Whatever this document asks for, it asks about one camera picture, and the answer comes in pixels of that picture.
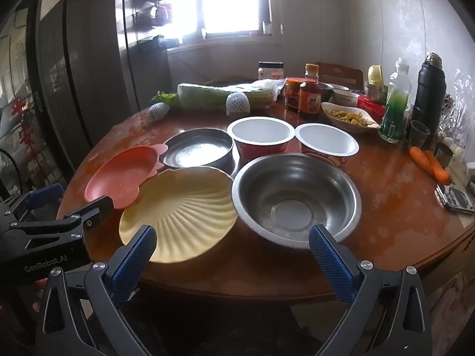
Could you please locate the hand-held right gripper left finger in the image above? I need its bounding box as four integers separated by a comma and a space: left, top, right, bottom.
35, 225, 158, 356

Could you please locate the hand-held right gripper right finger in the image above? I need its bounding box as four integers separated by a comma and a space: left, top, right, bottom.
309, 224, 433, 356

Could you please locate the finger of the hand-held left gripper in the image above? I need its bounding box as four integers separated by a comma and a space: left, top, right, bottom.
0, 183, 64, 220
9, 195, 114, 247

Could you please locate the yellow shell-shaped plate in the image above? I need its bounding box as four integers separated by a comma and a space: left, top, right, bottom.
119, 166, 239, 264

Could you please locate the large stainless steel bowl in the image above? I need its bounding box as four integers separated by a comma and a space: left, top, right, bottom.
232, 153, 362, 249

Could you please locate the shallow round steel pan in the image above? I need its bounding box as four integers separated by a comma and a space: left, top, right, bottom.
161, 128, 235, 173

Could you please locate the red paper bowl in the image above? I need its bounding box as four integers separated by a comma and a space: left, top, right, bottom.
226, 117, 295, 164
295, 123, 360, 167

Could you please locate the glass door with red decals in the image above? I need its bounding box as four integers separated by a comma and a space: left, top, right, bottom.
0, 0, 49, 193

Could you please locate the small fruit in foam net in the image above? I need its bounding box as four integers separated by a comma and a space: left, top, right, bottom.
148, 103, 171, 121

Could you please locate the green leaf lettuce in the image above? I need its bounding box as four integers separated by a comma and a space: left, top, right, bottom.
150, 91, 181, 110

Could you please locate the orange carrot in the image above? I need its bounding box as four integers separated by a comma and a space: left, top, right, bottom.
409, 146, 436, 177
423, 150, 452, 184

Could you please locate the small silver digital scale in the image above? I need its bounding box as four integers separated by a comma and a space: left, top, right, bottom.
434, 185, 475, 214

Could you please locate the dark grey refrigerator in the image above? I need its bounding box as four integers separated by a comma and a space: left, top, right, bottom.
35, 0, 130, 149

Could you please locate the white dish with food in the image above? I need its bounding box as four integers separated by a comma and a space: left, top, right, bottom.
320, 102, 382, 134

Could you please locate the small glass cup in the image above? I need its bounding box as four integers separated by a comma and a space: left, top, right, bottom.
409, 120, 431, 149

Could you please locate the small steel cup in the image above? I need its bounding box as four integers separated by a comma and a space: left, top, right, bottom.
434, 142, 454, 169

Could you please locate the wrapped napa cabbage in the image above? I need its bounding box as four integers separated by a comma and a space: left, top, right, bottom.
177, 80, 286, 112

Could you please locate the red packet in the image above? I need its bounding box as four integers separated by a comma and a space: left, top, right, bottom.
357, 96, 387, 121

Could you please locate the green liquid plastic bottle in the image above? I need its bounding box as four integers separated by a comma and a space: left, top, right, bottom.
379, 57, 412, 143

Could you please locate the brown sauce bottle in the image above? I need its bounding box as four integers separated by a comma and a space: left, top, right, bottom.
298, 64, 323, 115

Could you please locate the white ceramic bowl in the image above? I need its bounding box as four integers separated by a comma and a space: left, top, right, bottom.
332, 88, 360, 107

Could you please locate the red-lidded sauce jar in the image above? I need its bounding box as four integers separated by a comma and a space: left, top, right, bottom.
284, 77, 307, 112

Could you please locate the small steel bowl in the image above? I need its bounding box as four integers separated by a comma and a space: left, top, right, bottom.
317, 82, 335, 101

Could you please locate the steel bowl holding yellow cup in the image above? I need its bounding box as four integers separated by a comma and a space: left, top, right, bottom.
363, 81, 388, 104

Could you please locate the large fruit in foam net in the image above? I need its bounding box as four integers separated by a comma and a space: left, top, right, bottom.
224, 92, 252, 116

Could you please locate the wooden chair with cut-out back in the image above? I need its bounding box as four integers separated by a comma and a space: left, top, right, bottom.
313, 62, 364, 90

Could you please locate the black thermos flask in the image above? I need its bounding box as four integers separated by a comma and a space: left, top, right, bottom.
410, 53, 447, 145

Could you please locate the yellow plastic cup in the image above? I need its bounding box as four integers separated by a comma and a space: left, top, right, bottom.
367, 65, 384, 86

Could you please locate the black-lidded clear jar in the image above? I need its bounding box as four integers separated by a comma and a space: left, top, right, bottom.
258, 61, 285, 82

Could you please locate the clear crinkled plastic bag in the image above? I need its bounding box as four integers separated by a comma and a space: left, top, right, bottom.
440, 69, 475, 149

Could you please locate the bright window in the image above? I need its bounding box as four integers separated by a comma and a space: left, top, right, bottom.
178, 0, 271, 39

